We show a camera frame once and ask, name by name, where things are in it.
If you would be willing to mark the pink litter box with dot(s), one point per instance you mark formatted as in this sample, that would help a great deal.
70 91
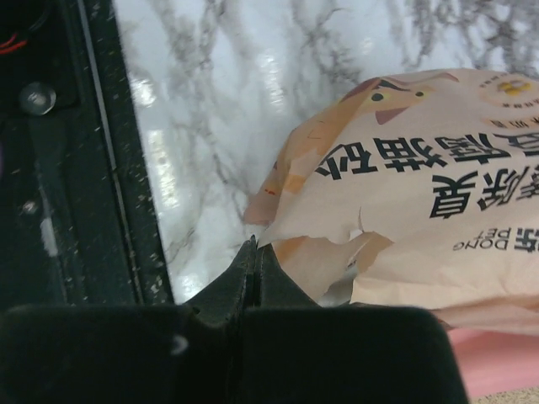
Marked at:
495 362

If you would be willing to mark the orange cat litter bag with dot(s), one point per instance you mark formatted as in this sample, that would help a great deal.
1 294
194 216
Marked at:
425 186

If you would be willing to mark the black table front rail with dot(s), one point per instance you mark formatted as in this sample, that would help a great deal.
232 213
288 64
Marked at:
78 224

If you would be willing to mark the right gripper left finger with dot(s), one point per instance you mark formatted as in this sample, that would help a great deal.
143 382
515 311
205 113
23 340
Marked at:
227 296

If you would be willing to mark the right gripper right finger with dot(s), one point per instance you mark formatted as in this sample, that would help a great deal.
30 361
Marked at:
273 287

